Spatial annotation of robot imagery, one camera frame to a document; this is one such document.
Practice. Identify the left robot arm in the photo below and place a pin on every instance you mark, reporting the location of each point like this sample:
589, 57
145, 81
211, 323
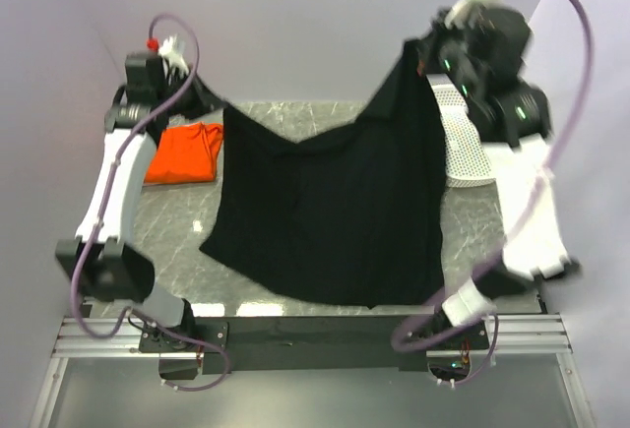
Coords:
153, 136

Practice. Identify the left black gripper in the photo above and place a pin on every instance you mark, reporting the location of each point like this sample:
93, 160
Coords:
192, 91

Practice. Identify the folded orange t-shirt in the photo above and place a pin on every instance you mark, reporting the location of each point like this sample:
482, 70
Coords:
186, 154

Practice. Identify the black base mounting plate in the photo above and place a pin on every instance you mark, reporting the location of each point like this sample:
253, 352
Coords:
309, 343

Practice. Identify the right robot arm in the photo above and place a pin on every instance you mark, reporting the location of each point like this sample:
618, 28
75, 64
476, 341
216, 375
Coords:
480, 48

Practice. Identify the aluminium frame rail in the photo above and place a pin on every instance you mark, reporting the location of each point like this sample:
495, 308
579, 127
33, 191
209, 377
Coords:
517, 334

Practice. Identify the white perforated plastic basket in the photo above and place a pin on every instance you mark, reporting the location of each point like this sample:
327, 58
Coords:
467, 164

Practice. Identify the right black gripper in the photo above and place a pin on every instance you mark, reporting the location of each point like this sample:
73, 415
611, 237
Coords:
432, 49

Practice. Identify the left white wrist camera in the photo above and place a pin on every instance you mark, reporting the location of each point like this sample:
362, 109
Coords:
171, 50

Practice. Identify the black t-shirt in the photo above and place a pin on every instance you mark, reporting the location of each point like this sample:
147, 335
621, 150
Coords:
349, 217

